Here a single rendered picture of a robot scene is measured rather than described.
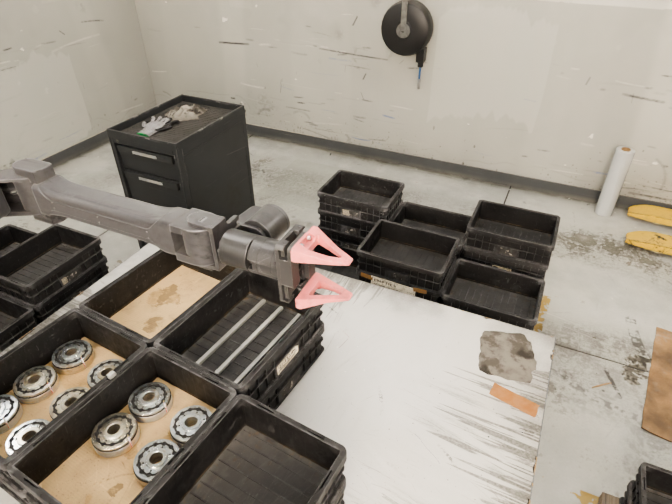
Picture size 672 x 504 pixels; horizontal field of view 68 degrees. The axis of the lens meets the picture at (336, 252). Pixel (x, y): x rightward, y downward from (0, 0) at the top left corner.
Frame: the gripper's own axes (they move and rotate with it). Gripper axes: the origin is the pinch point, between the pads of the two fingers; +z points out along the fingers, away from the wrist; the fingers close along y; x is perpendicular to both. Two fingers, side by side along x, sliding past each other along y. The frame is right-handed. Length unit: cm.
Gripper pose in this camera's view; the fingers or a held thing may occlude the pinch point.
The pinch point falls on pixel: (345, 278)
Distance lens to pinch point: 70.2
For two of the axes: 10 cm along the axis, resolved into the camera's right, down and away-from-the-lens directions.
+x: -4.2, 5.4, -7.3
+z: 9.1, 2.4, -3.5
